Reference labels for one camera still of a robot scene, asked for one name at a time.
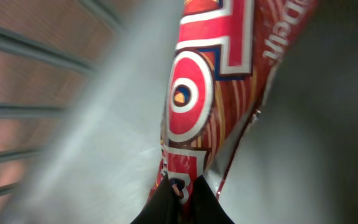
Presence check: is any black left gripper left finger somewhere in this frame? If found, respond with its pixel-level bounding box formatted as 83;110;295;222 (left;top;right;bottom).
131;175;179;224

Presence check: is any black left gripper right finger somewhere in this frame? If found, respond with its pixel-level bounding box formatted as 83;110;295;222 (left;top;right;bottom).
191;175;234;224

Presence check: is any grey plastic mesh basket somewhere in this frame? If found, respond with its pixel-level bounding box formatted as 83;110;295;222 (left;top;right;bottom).
1;1;358;223

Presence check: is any red Top chocolate bar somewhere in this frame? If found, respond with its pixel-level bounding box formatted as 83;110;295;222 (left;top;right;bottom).
156;0;318;211

